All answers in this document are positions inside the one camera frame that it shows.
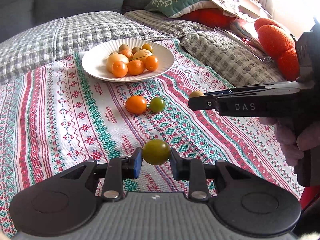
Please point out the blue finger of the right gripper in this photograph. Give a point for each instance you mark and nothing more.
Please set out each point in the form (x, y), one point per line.
(235, 92)
(203, 103)

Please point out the orange knobbly plush toy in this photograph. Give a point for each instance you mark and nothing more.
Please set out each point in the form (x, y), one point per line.
(279, 45)

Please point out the green snowflake pillow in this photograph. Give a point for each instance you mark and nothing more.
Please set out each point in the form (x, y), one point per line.
(178, 8)

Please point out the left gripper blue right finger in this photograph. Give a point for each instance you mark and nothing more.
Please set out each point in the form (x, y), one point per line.
(178, 167)

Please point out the white ribbed plate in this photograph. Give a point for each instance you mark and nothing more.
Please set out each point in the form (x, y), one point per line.
(94, 61)

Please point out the clear plastic sleeve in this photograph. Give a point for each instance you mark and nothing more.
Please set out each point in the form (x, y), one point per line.
(257, 53)

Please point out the hand in pink glove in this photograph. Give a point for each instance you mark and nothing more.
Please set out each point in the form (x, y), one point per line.
(292, 146)

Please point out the brown grey checked blanket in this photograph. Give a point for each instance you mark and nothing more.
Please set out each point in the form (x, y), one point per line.
(227, 57)

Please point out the yellow green tomato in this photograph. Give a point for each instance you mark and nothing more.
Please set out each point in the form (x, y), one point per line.
(156, 152)

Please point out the large yellow passion fruit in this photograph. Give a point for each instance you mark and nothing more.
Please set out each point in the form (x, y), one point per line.
(113, 58)

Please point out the patterned red green tablecloth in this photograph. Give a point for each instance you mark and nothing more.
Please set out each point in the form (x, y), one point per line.
(57, 116)

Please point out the grey checked quilt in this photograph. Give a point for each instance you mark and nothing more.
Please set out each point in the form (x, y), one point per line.
(62, 37)

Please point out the mandarin orange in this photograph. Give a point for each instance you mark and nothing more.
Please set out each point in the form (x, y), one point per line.
(128, 53)

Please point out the orange tomato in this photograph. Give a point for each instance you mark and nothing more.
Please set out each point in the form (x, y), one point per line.
(119, 69)
(151, 63)
(136, 104)

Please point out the mandarin with stem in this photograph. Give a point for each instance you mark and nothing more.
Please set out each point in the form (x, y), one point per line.
(135, 67)

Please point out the red cushion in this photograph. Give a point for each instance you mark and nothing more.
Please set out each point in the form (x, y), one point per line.
(209, 17)

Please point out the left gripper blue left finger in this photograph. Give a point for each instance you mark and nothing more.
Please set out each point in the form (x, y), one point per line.
(135, 163)

